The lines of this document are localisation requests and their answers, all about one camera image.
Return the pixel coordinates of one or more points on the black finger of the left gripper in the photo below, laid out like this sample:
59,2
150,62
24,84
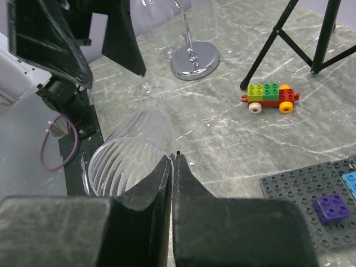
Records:
120,43
39,35

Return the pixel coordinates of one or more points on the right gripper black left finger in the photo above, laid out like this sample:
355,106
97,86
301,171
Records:
129,230

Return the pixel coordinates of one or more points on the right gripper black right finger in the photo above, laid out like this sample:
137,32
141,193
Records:
212,231

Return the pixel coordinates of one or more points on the clear wine glass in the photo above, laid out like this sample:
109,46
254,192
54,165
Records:
155,21

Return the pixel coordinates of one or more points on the clear flute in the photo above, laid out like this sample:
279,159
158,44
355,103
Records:
132,151

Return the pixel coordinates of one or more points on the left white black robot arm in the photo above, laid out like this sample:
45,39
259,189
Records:
19,79

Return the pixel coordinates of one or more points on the chrome wine glass rack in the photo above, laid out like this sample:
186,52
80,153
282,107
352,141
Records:
194,60

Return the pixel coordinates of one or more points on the grey lego baseplate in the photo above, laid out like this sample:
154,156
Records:
302,186

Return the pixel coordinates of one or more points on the purple lego brick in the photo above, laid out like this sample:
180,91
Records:
330,209

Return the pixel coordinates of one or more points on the colourful lego toy car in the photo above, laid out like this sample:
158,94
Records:
270,95

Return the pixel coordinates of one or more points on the blue lego brick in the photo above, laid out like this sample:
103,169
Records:
350,181

